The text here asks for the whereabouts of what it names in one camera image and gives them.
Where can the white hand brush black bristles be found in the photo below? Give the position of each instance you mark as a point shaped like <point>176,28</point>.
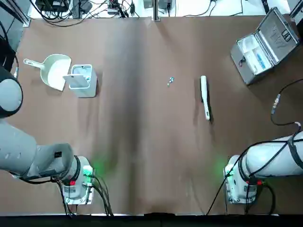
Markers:
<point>205,94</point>

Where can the pale green plastic dustpan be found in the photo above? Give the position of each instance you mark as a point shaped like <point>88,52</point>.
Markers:
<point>55,71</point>

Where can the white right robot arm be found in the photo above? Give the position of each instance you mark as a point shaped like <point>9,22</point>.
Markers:
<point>265,160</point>

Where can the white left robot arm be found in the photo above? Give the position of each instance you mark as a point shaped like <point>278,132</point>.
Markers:
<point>14,146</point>

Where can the white flip-lid trash can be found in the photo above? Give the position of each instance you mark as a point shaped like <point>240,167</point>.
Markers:
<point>86,91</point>

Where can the blue white capsule pile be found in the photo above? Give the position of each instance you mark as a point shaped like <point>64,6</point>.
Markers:
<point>88,77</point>

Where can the silver aluminium case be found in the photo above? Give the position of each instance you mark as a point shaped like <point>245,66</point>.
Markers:
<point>251,68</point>

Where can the blue white medicine box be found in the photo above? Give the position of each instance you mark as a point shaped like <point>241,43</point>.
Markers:
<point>259,60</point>

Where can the black box device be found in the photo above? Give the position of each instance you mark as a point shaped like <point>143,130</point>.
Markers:
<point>56,4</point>

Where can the aluminium post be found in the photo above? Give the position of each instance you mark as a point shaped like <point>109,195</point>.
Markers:
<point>156,9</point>

